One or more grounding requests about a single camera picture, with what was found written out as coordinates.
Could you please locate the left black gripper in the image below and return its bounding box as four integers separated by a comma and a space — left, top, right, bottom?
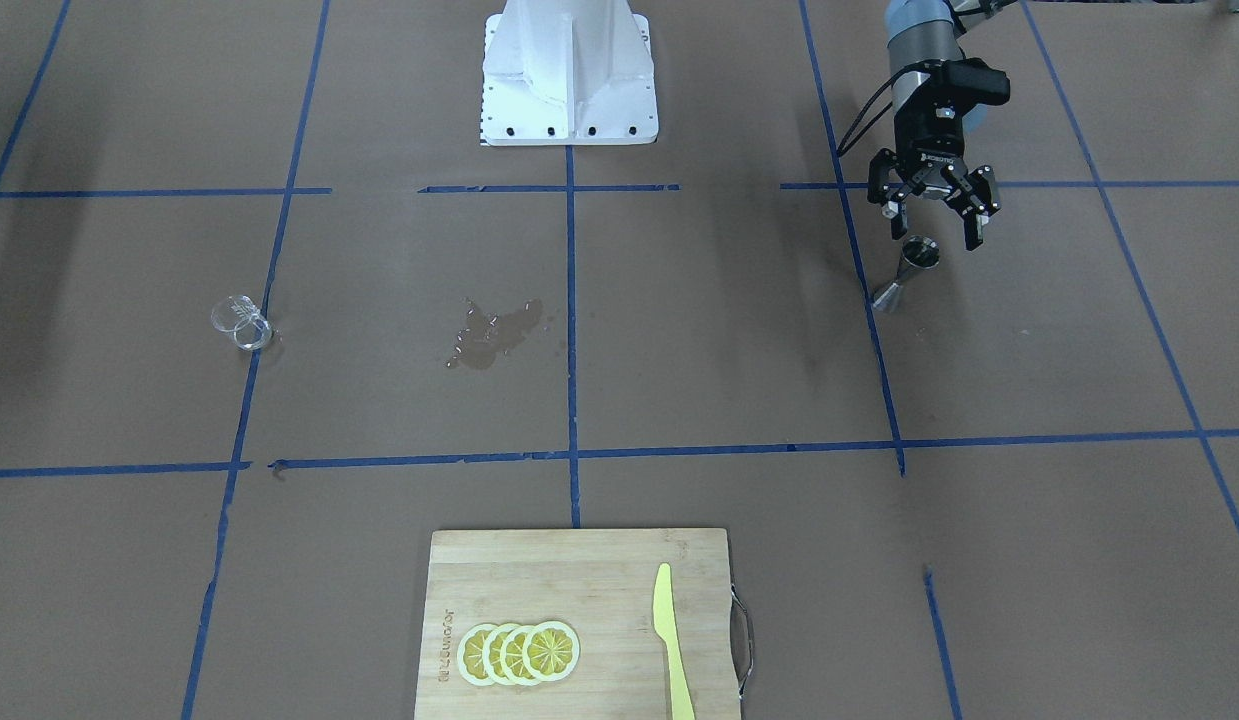
867, 90, 1000, 252

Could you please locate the steel jigger measuring cup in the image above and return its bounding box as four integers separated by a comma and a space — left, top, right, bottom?
871, 234, 942, 314

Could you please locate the clear glass shaker cup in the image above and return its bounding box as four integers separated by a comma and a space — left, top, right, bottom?
209, 295, 273, 352

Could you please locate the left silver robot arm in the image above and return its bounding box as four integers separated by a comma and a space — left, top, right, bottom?
869, 1, 1011, 252

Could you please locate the yellow plastic knife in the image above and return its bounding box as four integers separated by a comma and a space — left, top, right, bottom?
652, 563, 696, 719

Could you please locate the bamboo cutting board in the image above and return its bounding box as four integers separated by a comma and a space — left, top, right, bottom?
413, 528, 742, 719

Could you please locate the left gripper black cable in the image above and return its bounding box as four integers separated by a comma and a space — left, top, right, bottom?
836, 72, 900, 157

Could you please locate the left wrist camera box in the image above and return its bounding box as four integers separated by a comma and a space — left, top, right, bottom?
921, 58, 1012, 114

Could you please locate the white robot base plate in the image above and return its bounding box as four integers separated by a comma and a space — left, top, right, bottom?
479, 1, 660, 147

